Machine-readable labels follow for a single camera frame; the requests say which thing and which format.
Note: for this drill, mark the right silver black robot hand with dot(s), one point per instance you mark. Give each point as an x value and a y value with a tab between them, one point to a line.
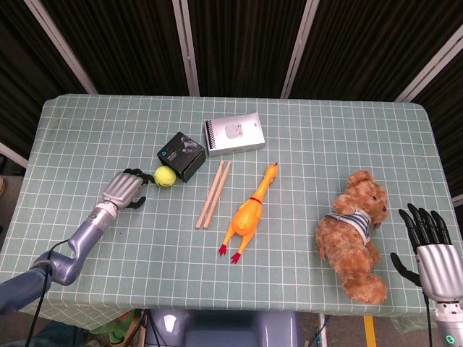
437	267

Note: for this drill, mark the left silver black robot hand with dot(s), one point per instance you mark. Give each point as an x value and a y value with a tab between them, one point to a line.
121	188

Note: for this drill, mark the yellow tennis ball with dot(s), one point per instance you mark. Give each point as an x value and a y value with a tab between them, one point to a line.
165	177

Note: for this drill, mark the black cardboard box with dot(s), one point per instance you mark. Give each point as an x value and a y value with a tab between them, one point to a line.
182	153

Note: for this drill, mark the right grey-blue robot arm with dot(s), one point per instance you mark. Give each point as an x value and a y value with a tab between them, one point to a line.
450	325

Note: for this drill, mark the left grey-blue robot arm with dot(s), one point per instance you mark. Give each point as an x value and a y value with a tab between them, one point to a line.
85	235

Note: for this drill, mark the silver earbuds box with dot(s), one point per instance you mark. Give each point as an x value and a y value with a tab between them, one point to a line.
235	133

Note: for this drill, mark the green checked tablecloth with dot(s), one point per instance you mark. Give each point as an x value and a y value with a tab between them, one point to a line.
144	271

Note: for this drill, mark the wooden drumstick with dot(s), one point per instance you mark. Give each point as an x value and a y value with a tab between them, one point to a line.
210	195
217	195

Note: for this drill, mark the yellow floor tape strip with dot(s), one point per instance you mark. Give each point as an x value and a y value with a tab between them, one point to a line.
369	330

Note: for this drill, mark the brown teddy bear striped shirt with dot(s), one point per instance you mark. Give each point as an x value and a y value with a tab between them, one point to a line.
347	246

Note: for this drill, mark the orange rubber chicken toy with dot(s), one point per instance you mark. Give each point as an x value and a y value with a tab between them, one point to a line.
246	217

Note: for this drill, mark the dark ribbed partition panel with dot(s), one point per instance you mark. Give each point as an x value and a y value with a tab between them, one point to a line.
21	72
126	47
246	47
448	137
369	47

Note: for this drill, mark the white table leg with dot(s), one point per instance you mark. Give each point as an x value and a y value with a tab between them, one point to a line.
322	330

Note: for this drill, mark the green fabric item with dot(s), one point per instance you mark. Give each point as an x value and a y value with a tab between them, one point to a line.
115	329

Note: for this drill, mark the grey-blue robot torso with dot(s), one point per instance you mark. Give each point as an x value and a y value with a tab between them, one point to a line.
224	329

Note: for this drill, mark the white partition post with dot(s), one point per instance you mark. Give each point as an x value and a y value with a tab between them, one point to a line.
430	65
61	47
186	47
300	47
12	154

